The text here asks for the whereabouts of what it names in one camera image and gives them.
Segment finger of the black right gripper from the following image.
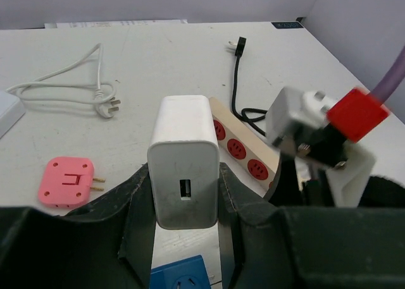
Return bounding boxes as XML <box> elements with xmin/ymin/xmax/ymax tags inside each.
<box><xmin>268</xmin><ymin>156</ymin><xmax>301</xmax><ymax>206</ymax></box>

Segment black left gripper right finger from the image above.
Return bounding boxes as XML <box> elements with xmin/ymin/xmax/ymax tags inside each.
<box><xmin>218</xmin><ymin>163</ymin><xmax>404</xmax><ymax>288</ymax></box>

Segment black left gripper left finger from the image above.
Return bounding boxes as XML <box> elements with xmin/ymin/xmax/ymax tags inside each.
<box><xmin>1</xmin><ymin>165</ymin><xmax>156</xmax><ymax>288</ymax></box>

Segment beige red power strip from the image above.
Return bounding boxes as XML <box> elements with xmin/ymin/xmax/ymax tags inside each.
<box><xmin>209</xmin><ymin>97</ymin><xmax>279</xmax><ymax>192</ymax></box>

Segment white usb charger plug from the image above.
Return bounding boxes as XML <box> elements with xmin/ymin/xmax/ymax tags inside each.
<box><xmin>147</xmin><ymin>95</ymin><xmax>220</xmax><ymax>230</ymax></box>

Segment pink plug adapter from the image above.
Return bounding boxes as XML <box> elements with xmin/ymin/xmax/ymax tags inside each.
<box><xmin>37</xmin><ymin>156</ymin><xmax>106</xmax><ymax>209</ymax></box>

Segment blue cube socket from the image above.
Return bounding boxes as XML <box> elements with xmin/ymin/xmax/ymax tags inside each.
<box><xmin>149</xmin><ymin>255</ymin><xmax>211</xmax><ymax>289</ymax></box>

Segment white multicolour power strip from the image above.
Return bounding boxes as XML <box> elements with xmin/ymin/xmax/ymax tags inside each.
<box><xmin>0</xmin><ymin>91</ymin><xmax>26</xmax><ymax>138</ymax></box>

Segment papers at back edge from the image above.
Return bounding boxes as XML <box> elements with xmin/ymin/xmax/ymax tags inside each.
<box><xmin>44</xmin><ymin>19</ymin><xmax>188</xmax><ymax>29</ymax></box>

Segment white power cord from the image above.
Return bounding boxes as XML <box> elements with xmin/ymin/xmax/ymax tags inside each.
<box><xmin>6</xmin><ymin>42</ymin><xmax>122</xmax><ymax>120</ymax></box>

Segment black power cord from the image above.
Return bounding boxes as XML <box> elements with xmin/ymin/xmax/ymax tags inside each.
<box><xmin>224</xmin><ymin>36</ymin><xmax>270</xmax><ymax>137</ymax></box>

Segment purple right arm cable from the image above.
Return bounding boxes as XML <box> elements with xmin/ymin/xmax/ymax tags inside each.
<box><xmin>373</xmin><ymin>45</ymin><xmax>405</xmax><ymax>106</ymax></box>

